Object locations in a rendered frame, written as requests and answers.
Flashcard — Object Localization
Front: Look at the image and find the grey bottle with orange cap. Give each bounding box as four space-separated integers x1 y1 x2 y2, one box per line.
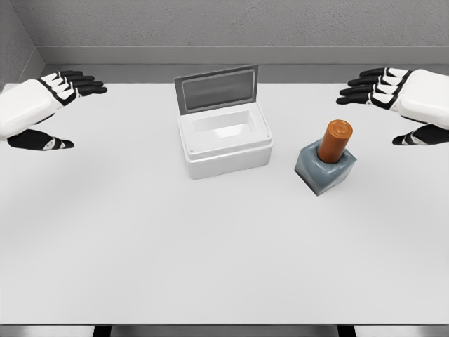
294 119 358 197

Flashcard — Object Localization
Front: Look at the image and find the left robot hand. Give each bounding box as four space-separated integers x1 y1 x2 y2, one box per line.
0 70 108 151

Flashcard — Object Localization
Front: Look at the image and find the white box with hinged lid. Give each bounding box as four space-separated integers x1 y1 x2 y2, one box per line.
173 64 274 180

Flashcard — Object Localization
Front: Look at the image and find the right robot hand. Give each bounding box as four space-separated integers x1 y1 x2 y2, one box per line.
336 67 449 147

